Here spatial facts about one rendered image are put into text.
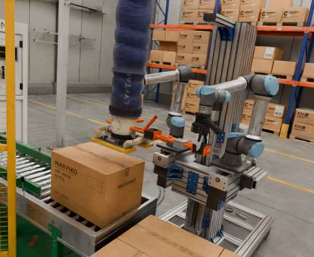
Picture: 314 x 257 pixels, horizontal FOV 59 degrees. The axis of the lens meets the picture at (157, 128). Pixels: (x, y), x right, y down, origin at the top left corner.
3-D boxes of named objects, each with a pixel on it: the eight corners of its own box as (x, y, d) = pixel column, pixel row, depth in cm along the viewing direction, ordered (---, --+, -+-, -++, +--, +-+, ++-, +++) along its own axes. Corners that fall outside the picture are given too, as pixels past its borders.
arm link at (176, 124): (171, 135, 220) (173, 118, 217) (167, 131, 233) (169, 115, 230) (185, 136, 223) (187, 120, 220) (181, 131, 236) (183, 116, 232)
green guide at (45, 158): (-8, 138, 339) (-8, 131, 337) (0, 137, 348) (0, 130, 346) (82, 180, 257) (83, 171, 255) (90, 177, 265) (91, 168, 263)
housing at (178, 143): (172, 146, 167) (173, 139, 166) (178, 144, 172) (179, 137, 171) (182, 149, 163) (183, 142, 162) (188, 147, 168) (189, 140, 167)
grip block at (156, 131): (142, 137, 178) (143, 128, 176) (151, 135, 186) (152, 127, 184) (152, 140, 173) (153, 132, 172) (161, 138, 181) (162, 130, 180)
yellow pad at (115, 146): (89, 140, 193) (90, 133, 192) (100, 138, 201) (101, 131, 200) (126, 153, 174) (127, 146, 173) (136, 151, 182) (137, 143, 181)
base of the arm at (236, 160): (225, 158, 211) (228, 145, 209) (244, 163, 203) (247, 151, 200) (216, 162, 199) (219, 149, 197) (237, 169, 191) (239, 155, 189)
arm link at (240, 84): (248, 71, 193) (193, 83, 170) (261, 72, 185) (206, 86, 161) (247, 87, 197) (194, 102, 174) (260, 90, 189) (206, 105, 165)
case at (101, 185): (50, 198, 220) (51, 150, 211) (88, 183, 253) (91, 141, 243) (103, 230, 188) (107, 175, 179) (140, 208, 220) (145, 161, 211)
